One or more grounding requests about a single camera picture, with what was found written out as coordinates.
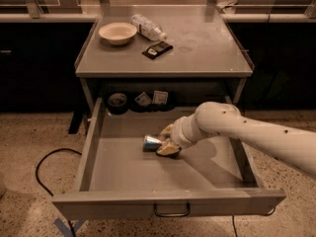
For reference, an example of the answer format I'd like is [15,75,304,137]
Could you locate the grey cabinet with top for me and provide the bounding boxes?
[75,5,253,111]

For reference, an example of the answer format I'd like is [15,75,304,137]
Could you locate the clear plastic water bottle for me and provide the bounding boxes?
[131,14,167,41]

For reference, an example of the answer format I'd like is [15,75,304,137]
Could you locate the black snack packet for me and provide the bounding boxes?
[142,41,173,60]

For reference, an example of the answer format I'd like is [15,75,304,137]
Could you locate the black roll with square label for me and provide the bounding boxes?
[152,91,176,112]

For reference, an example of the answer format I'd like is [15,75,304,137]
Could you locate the grey open top drawer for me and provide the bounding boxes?
[52,101,285,220]

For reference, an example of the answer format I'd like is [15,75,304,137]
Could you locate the dark lab bench left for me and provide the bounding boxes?
[0,22,93,113]

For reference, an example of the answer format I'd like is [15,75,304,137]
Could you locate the white bowl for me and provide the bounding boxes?
[99,23,137,45]

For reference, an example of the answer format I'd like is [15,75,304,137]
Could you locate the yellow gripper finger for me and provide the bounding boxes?
[156,138,181,157]
[159,124,173,137]

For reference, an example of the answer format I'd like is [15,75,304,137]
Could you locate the black floor cable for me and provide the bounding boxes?
[35,147,83,237]

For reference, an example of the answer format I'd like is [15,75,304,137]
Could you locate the blue silver redbull can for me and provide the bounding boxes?
[143,134,162,151]

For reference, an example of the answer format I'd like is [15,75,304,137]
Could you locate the black tape roll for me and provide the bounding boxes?
[106,93,128,115]

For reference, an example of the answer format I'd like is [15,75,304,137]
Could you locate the blue floor tape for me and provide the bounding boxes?
[54,218,86,237]

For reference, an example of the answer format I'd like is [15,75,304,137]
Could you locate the black drawer handle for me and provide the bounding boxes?
[153,202,191,217]

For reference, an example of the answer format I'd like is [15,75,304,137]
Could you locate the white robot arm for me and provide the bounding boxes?
[157,102,316,177]

